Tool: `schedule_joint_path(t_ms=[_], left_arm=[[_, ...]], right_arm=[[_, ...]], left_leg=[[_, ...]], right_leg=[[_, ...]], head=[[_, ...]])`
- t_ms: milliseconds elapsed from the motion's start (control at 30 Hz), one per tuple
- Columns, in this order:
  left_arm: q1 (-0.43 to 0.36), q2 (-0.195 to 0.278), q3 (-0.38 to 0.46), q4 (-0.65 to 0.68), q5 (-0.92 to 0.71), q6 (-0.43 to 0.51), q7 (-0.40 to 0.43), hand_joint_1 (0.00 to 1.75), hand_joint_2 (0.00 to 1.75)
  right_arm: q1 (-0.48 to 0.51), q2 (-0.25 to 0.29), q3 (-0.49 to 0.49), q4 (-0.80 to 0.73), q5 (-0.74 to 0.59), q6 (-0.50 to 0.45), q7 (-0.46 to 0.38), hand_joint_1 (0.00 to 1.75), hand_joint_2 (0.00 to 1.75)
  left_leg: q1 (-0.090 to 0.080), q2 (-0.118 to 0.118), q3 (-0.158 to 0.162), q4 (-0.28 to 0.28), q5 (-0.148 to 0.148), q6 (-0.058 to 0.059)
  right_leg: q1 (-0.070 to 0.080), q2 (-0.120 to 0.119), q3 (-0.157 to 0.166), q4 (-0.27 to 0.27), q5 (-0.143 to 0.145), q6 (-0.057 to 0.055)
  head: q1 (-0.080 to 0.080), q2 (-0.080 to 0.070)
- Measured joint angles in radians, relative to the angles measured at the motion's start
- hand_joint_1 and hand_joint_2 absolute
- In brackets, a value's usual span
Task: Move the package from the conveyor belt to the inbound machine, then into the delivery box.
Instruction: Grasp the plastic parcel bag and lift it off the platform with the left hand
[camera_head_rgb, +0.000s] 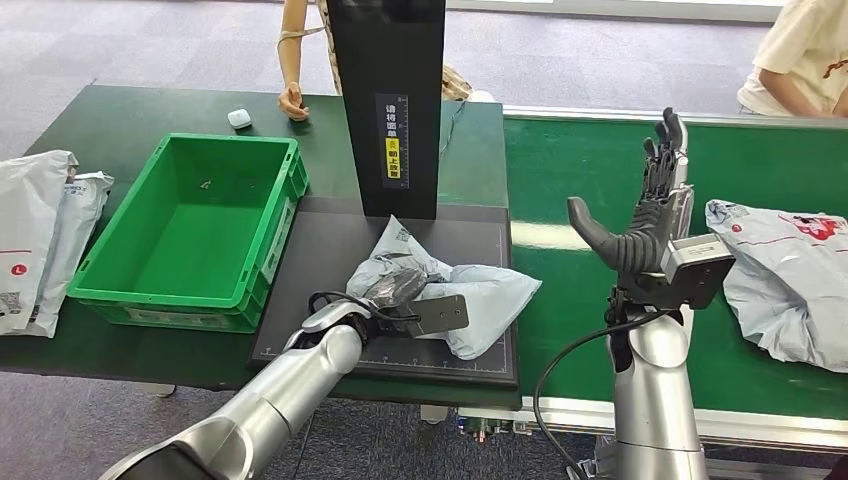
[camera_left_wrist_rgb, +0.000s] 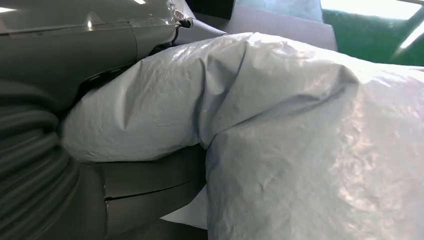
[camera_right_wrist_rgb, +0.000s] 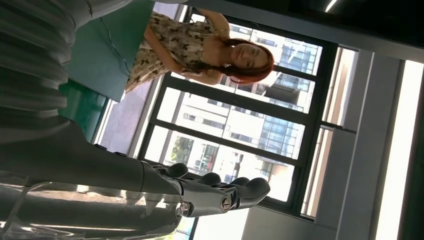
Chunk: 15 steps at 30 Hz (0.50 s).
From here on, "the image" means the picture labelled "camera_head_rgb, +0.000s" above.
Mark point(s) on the person's hand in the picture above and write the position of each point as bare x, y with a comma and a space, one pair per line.
293, 102

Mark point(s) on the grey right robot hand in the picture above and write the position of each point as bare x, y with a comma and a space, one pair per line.
652, 218

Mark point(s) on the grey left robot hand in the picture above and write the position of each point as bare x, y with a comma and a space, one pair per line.
397, 286

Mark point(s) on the grey mailer package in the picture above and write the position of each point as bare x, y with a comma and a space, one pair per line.
484, 298

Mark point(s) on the person's forearm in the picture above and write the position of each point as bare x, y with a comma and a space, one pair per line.
293, 40

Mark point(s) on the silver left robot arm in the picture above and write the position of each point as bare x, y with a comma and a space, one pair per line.
278, 404

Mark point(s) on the black inbound scanner machine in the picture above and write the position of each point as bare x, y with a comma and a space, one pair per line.
391, 99

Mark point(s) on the green conveyor belt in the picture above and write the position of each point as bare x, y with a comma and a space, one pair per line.
570, 159

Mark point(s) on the large white mailer package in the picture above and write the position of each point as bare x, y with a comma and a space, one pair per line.
30, 218

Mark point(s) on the white earbuds case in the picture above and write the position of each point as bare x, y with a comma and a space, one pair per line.
239, 118

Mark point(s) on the yellow and black label sticker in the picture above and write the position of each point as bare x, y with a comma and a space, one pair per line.
393, 146

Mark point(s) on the small scrap of debris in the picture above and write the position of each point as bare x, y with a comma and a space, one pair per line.
205, 184

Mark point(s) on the grey mailer with red print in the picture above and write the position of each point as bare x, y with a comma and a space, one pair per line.
788, 291

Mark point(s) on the green plastic crate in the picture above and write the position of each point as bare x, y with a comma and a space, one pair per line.
192, 232

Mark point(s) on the person in patterned clothing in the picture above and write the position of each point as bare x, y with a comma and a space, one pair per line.
457, 83

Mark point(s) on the person in cream shirt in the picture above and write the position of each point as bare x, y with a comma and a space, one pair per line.
805, 53

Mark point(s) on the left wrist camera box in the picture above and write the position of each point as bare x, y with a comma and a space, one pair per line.
440, 314

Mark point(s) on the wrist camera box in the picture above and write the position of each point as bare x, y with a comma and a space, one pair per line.
440, 314
696, 265

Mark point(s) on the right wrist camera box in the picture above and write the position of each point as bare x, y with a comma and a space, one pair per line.
696, 265

